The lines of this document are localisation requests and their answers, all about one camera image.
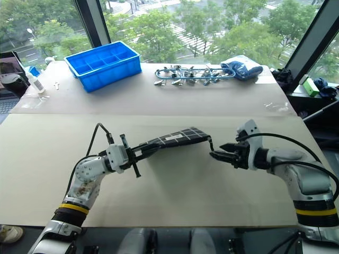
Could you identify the grey metal rod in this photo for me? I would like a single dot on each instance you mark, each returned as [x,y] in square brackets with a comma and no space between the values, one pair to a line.
[320,111]

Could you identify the blue crumpled cloth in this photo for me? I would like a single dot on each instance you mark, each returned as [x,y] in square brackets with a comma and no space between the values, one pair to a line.
[325,88]

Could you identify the black white grid pencil case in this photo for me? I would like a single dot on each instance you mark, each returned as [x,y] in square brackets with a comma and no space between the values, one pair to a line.
[180,139]

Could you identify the blue clip hanger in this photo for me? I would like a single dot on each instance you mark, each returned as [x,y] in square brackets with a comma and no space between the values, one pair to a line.
[190,75]

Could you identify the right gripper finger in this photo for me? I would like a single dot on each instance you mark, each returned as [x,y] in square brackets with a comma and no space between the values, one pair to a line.
[222,156]
[229,147]

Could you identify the white round cap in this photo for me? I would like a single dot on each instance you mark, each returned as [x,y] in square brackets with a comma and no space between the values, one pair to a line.
[51,59]

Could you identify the blue plastic divided bin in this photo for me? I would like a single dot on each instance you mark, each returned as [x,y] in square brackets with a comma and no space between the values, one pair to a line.
[106,68]

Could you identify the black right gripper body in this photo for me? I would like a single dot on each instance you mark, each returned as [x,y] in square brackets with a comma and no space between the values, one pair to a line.
[241,156]

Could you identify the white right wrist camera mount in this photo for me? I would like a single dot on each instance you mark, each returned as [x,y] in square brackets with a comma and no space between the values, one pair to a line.
[254,137]

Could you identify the small white plastic piece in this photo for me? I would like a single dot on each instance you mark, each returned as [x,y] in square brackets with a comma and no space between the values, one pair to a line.
[56,86]

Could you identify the white squeeze bottle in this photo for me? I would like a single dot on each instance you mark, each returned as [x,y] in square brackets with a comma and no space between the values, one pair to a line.
[37,84]

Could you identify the dark crumpled cloth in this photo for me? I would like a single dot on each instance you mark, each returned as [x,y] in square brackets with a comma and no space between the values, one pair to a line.
[283,78]

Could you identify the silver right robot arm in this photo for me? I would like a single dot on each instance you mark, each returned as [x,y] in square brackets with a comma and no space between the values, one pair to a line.
[304,180]

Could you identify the dark window frame post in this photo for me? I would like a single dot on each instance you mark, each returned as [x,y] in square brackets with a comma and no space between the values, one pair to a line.
[310,39]
[94,23]

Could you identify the clear crumpled plastic film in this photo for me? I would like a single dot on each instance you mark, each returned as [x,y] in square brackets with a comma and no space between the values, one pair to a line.
[276,107]
[35,101]

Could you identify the white sneaker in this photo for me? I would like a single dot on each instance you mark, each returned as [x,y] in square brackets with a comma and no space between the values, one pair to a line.
[10,234]

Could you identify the small blue box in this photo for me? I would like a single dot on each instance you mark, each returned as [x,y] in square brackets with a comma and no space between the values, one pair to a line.
[34,71]

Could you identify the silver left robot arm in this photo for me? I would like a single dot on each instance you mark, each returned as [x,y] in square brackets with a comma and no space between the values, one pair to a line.
[82,185]

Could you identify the dark laptop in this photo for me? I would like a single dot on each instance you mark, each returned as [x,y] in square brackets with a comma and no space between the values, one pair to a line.
[9,66]

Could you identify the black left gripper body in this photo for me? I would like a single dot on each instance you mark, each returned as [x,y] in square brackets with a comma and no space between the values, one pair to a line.
[132,158]

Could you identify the green box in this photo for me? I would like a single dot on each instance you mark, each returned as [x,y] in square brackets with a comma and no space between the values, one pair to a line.
[311,88]

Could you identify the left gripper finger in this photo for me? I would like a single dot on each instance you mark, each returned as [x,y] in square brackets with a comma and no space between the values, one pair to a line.
[145,148]
[147,155]

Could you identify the grey rounded shape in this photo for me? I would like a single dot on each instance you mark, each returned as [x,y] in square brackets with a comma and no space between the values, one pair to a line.
[202,242]
[137,242]

